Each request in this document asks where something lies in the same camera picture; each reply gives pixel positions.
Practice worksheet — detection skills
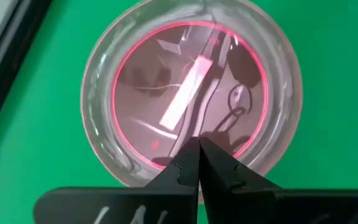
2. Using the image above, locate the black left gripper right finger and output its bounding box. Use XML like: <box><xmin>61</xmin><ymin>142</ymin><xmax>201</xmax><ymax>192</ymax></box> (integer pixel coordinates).
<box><xmin>199</xmin><ymin>136</ymin><xmax>358</xmax><ymax>224</ymax></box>

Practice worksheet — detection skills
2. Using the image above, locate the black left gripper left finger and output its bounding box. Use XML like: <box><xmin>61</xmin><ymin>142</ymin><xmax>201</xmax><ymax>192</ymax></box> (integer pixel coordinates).
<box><xmin>34</xmin><ymin>136</ymin><xmax>201</xmax><ymax>224</ymax></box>

